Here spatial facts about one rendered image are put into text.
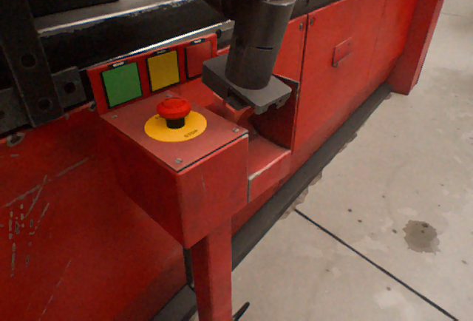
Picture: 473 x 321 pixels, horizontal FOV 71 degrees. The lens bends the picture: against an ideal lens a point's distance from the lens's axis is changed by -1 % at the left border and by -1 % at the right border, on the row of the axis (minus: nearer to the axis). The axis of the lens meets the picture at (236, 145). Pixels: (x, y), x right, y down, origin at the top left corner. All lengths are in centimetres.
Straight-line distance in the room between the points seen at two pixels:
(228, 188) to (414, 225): 116
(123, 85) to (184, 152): 14
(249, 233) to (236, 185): 83
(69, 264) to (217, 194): 32
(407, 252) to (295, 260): 41
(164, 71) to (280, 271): 88
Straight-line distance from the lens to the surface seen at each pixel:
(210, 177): 37
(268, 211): 131
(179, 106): 38
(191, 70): 50
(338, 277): 123
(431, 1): 235
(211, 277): 62
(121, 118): 43
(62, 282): 65
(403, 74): 247
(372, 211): 148
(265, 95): 40
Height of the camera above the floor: 98
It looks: 35 degrees down
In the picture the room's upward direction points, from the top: straight up
